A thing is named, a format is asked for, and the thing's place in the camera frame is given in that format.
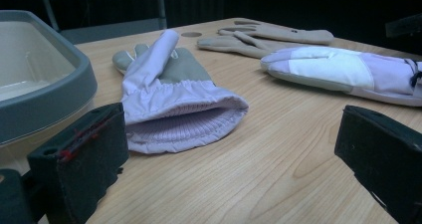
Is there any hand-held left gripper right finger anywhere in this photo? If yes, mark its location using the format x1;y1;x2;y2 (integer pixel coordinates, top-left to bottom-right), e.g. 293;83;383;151
333;105;422;224

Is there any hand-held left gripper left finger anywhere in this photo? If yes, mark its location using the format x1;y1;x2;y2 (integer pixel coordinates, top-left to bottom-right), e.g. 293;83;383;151
27;102;130;224

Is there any grey plastic basket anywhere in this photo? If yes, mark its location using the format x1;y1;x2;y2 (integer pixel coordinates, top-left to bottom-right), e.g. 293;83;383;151
0;9;99;175

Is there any lilac white glove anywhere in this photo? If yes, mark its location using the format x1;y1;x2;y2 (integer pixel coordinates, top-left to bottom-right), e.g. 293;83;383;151
259;45;422;108

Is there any lilac glove with grey palm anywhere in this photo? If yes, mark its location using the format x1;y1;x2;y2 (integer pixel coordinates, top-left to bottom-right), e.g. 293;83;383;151
111;28;250;154

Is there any plain beige glove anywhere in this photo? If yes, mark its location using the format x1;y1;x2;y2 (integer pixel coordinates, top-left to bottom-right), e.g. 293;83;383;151
196;31;310;60

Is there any beige glove with dark dot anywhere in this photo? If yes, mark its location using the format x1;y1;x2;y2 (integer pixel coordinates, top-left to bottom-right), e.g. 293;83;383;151
217;24;335;47

